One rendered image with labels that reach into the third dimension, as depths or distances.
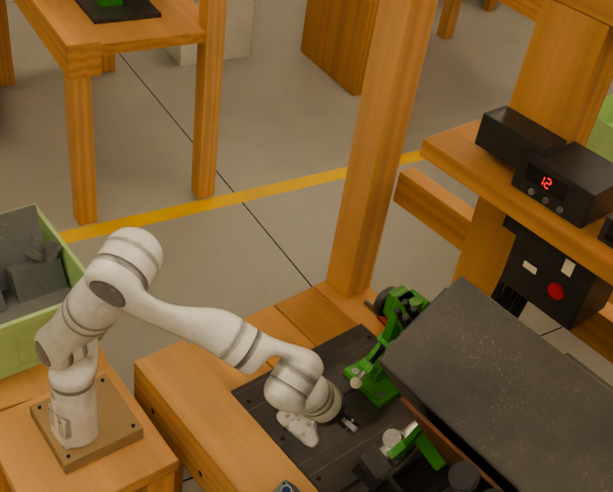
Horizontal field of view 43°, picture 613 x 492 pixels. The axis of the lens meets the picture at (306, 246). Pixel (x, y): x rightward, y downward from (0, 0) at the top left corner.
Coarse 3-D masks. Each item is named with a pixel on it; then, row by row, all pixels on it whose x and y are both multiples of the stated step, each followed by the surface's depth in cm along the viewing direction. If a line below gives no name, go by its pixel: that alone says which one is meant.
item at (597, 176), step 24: (576, 144) 147; (528, 168) 142; (552, 168) 139; (576, 168) 140; (600, 168) 141; (528, 192) 143; (552, 192) 140; (576, 192) 136; (600, 192) 135; (576, 216) 138; (600, 216) 141
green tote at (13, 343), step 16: (48, 224) 211; (48, 240) 214; (64, 256) 206; (64, 272) 211; (80, 272) 200; (16, 320) 183; (32, 320) 185; (48, 320) 189; (0, 336) 182; (16, 336) 185; (32, 336) 188; (0, 352) 185; (16, 352) 188; (32, 352) 192; (0, 368) 188; (16, 368) 191
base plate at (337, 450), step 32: (320, 352) 195; (352, 352) 197; (256, 384) 185; (256, 416) 178; (352, 416) 181; (384, 416) 182; (288, 448) 172; (320, 448) 173; (352, 448) 174; (320, 480) 166; (352, 480) 168; (416, 480) 170; (448, 480) 171
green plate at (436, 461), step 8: (416, 432) 147; (408, 440) 150; (416, 440) 150; (424, 440) 148; (424, 448) 149; (432, 448) 146; (432, 456) 147; (440, 456) 145; (432, 464) 148; (440, 464) 146
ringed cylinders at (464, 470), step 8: (456, 464) 98; (464, 464) 97; (472, 464) 97; (448, 472) 98; (456, 472) 97; (464, 472) 97; (472, 472) 96; (456, 480) 97; (464, 480) 96; (472, 480) 96; (480, 480) 97; (456, 488) 97; (464, 488) 96; (472, 488) 96; (480, 488) 98; (488, 488) 104
